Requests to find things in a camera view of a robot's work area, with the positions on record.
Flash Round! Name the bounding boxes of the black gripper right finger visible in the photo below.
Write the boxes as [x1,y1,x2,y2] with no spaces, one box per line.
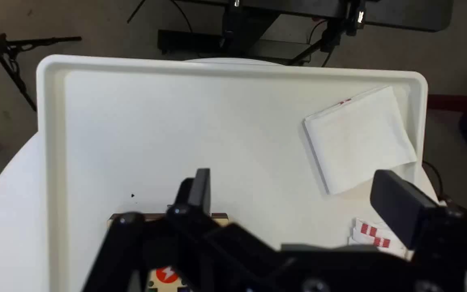
[370,169,448,252]

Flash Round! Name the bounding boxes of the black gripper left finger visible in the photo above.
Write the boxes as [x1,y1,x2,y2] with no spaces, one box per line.
[168,168,215,218]

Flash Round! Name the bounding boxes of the white towel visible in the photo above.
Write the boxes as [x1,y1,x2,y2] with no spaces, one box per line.
[302,87,421,197]

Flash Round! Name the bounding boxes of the white plastic tray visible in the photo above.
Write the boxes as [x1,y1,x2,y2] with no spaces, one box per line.
[36,54,430,292]

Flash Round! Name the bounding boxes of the black tripod stand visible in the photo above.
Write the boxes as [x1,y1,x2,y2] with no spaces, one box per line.
[0,32,85,114]

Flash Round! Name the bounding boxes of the black metal frame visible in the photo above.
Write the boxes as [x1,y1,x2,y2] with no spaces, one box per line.
[158,0,455,62]

